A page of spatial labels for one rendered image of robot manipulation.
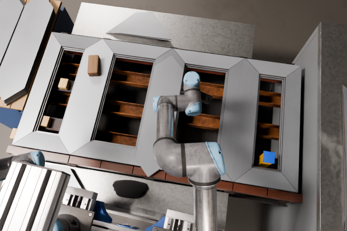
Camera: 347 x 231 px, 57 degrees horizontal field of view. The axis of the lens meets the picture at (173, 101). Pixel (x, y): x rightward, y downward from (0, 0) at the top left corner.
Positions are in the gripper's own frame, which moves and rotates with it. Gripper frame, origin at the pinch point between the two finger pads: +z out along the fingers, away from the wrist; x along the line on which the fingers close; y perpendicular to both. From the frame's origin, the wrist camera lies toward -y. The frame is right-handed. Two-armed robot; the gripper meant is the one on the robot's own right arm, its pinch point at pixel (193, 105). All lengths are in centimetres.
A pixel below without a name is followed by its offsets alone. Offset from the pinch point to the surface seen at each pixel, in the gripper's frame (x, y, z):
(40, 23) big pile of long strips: -42, 105, 5
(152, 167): 36.4, 16.6, 5.6
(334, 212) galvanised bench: 46, -69, -15
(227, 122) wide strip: 5.3, -20.1, 5.6
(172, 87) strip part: -11.2, 14.1, 5.6
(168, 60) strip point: -28.4, 19.2, 5.5
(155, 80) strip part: -13.9, 24.8, 5.6
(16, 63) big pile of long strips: -12, 110, 5
